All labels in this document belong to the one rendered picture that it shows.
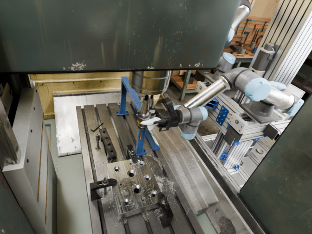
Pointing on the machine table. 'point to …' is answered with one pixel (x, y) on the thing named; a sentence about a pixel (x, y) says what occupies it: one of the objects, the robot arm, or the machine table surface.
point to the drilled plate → (137, 207)
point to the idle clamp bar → (111, 154)
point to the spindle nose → (150, 81)
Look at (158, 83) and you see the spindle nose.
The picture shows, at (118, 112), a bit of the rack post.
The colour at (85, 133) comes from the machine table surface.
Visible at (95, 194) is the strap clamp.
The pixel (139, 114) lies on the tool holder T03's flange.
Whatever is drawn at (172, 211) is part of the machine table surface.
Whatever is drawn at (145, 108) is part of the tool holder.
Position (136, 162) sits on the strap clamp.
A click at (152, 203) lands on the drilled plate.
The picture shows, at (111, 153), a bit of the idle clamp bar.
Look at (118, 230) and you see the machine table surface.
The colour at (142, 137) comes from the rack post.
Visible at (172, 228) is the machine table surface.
